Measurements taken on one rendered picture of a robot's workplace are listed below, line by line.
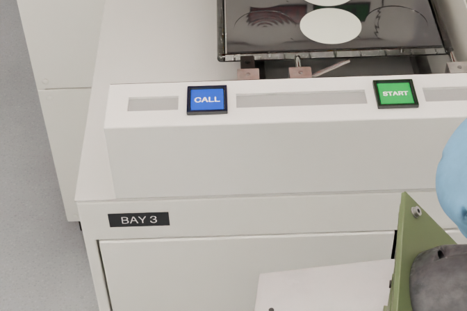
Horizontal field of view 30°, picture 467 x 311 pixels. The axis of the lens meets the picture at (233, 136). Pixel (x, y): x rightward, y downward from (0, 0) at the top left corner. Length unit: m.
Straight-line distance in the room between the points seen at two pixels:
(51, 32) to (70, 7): 0.08
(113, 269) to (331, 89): 0.45
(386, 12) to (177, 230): 0.51
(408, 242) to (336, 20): 0.61
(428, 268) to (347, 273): 0.28
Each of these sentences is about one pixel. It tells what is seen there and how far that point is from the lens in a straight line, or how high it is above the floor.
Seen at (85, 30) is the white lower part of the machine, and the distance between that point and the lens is 1.86.
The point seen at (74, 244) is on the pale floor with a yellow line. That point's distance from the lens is 2.33.
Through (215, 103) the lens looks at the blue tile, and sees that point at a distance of 1.20.
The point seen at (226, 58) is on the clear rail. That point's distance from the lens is 1.38.
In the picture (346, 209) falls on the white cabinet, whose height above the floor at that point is 0.78.
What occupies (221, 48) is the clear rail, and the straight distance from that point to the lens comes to 1.40.
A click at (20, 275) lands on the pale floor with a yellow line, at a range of 2.30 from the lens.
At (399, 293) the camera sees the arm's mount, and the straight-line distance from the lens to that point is 0.89.
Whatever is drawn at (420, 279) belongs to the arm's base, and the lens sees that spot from 0.91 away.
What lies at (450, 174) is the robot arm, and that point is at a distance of 0.77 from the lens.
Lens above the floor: 1.74
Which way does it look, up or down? 43 degrees down
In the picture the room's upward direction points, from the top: 2 degrees counter-clockwise
